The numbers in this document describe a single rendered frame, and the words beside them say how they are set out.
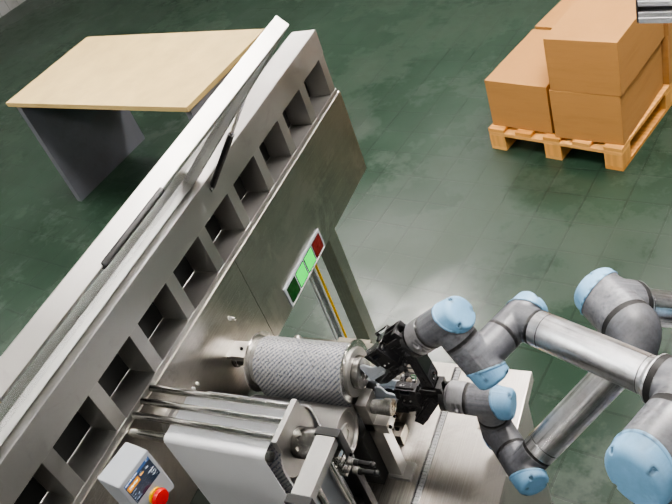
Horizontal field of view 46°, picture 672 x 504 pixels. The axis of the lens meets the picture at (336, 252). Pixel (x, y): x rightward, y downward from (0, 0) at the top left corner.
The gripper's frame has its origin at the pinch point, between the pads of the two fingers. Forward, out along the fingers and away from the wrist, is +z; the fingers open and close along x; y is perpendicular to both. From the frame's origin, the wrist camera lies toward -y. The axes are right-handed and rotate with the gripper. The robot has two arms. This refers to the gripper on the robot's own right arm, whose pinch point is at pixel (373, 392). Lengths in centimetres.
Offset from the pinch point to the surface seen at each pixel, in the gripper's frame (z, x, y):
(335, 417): -1.4, 17.9, 14.5
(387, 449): -5.8, 11.3, -6.6
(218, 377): 30.5, 13.9, 18.2
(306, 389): 7.9, 12.3, 15.6
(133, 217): -5, 40, 93
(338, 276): 49, -71, -34
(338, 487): -13.4, 38.8, 23.6
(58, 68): 315, -237, -26
